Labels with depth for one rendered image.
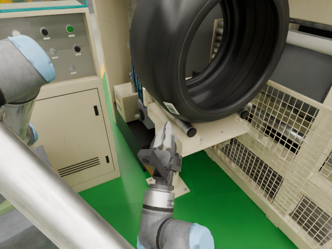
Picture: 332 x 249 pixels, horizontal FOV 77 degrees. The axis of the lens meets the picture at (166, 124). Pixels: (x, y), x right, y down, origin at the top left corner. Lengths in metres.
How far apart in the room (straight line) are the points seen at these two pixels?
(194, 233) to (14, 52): 0.54
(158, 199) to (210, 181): 1.27
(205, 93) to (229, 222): 0.97
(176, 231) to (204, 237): 0.07
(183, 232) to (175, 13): 0.55
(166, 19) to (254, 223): 1.46
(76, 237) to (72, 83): 1.01
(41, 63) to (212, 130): 0.75
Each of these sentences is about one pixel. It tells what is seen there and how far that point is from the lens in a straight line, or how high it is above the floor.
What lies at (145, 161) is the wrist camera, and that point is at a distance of 0.58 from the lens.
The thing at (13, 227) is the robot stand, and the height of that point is 0.60.
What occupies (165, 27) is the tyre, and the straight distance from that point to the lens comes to 0.63.
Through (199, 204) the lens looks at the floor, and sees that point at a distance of 1.71.
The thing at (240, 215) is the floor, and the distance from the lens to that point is 1.73.
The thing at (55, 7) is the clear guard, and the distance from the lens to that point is 1.26.
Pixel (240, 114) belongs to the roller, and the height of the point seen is 0.90.
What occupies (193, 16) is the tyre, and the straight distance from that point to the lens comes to 0.64.
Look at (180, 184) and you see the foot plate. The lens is 1.79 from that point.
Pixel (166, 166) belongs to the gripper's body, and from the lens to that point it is 0.63.
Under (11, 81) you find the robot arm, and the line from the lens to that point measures 0.53.
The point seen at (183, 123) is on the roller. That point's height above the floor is 0.92.
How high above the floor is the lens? 1.42
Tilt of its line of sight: 36 degrees down
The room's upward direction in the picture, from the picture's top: straight up
